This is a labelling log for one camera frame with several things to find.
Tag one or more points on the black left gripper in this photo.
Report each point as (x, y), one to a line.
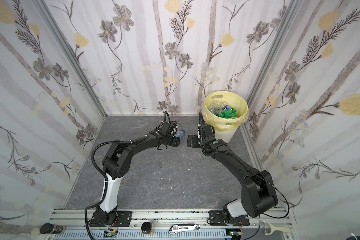
(172, 140)

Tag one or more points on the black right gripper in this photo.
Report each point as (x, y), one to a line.
(200, 141)

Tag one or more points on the soda water clear bottle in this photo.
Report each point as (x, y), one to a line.
(180, 135)

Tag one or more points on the green bottle yellow cap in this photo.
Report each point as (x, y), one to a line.
(214, 111)
(228, 113)

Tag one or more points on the blue label bottle blue cap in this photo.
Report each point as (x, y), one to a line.
(227, 107)

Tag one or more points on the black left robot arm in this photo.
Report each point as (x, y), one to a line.
(116, 164)

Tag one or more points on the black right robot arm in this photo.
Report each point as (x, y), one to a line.
(258, 193)

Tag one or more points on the white ribbed trash bin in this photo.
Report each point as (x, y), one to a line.
(225, 135)

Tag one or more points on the yellow plastic bin liner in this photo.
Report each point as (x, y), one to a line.
(225, 120)

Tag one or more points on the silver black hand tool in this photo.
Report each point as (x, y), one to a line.
(180, 228)

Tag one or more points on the black round knob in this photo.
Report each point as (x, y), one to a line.
(147, 228)

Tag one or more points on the cream plastic peeler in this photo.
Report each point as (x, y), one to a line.
(269, 229)

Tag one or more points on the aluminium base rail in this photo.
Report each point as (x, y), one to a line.
(243, 227)

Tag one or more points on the white slotted cable duct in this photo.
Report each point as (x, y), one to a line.
(161, 234)

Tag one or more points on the black jar on rail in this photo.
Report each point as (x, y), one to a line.
(52, 229)

